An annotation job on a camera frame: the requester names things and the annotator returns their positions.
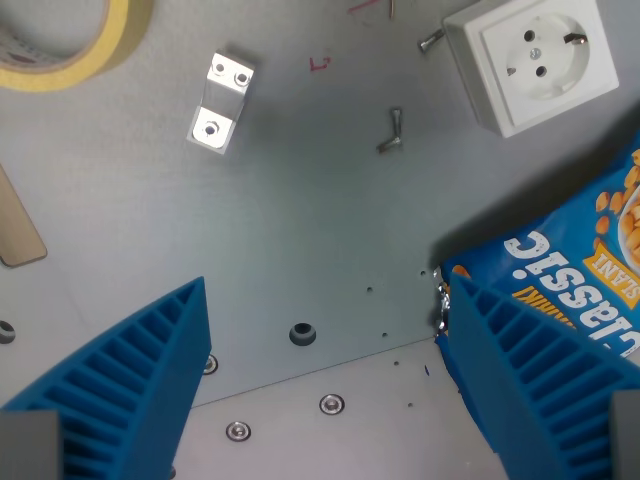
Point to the flat wooden stick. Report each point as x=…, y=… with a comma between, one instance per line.
x=15, y=225

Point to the yellow masking tape roll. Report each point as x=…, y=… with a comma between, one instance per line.
x=65, y=47

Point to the small steel screw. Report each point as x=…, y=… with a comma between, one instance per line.
x=431, y=41
x=390, y=145

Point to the aluminium angle bracket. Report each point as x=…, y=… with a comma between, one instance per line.
x=220, y=100

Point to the white wall power socket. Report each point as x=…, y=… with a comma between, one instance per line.
x=532, y=62

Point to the table mounting bolt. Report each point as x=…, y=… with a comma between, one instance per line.
x=210, y=364
x=332, y=404
x=238, y=431

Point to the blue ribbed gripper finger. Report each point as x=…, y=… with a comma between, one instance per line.
x=530, y=380
x=125, y=380

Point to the blue peanut snack bag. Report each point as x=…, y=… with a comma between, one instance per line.
x=580, y=260

